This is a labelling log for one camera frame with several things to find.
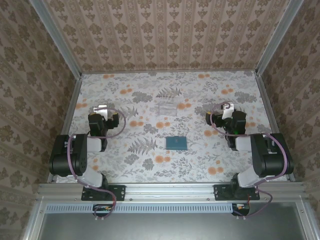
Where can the aluminium table end rail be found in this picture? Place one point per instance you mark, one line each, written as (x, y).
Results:
(170, 71)

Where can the aluminium frame post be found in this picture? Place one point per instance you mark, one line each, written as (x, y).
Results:
(57, 37)
(278, 37)

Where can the grey metal panel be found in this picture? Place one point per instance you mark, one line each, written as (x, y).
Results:
(170, 227)

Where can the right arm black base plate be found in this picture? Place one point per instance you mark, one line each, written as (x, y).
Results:
(220, 193)

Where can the clear plastic bag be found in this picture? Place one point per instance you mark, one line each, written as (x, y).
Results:
(167, 108)

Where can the teal leather card holder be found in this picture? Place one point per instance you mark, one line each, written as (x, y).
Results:
(176, 143)

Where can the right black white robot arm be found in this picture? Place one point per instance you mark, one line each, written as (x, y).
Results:
(275, 160)

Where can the aluminium mounting rail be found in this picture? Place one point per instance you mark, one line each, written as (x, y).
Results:
(170, 191)

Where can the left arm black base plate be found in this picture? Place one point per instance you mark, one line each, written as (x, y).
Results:
(120, 192)

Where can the aluminium table side rail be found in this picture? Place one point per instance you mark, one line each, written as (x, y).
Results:
(270, 112)
(67, 125)

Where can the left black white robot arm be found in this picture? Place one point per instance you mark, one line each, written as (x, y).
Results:
(62, 160)

